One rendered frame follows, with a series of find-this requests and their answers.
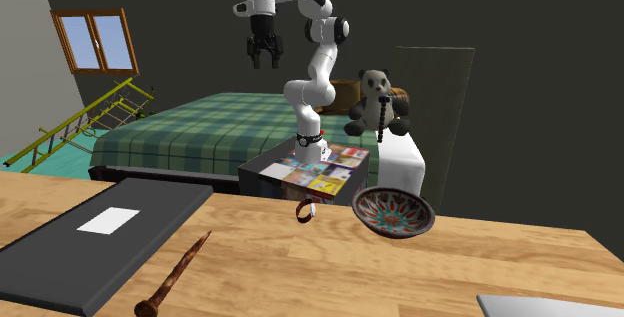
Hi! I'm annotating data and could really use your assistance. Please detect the patterned robot stand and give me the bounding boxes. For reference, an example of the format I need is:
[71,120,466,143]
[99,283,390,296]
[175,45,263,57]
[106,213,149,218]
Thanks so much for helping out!
[238,136,371,207]

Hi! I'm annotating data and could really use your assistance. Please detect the woven brown basket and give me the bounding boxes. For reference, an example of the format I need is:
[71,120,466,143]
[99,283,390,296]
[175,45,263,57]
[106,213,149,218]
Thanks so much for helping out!
[388,87,411,109]

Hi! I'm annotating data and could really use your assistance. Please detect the wooden framed window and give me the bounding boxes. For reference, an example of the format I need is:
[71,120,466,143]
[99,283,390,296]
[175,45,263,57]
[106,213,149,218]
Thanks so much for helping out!
[50,8,141,76]

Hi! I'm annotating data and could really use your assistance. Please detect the black beaded rod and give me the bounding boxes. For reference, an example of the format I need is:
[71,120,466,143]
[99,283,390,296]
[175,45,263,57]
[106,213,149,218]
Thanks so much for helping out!
[377,95,393,144]

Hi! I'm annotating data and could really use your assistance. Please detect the rusty brown spike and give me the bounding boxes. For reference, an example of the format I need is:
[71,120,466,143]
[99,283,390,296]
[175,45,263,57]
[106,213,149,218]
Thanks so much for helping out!
[133,229,214,317]

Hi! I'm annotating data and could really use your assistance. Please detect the panda plush toy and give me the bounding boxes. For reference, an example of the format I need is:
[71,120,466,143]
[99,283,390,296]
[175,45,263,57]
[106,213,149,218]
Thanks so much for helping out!
[343,68,412,138]

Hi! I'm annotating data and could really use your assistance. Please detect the green plaid bed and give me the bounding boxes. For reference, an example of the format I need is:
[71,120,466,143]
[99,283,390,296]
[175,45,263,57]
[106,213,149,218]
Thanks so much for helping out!
[88,92,427,197]

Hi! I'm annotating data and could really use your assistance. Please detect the red wristwatch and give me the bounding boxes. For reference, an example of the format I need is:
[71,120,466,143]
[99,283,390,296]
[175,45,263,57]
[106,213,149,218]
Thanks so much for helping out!
[294,198,317,225]

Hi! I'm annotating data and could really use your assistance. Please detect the yellow ladder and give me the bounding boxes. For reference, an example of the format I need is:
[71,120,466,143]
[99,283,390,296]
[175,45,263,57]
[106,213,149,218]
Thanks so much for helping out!
[2,76,156,174]

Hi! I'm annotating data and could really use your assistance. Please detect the flat light grey slab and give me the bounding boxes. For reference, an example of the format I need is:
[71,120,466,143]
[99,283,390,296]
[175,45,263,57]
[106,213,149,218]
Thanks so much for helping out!
[475,293,624,317]

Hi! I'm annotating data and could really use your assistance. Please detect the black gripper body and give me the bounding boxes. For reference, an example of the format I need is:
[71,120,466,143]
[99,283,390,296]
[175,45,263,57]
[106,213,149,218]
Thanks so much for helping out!
[246,15,285,57]

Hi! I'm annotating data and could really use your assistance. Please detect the dark grey book white label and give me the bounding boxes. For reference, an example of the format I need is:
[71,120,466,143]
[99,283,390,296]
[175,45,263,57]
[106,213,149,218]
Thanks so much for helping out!
[0,177,215,317]

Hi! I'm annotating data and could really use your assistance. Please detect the red teal patterned bowl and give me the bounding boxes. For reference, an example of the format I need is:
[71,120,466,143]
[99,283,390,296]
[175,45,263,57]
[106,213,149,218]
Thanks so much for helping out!
[351,186,437,240]

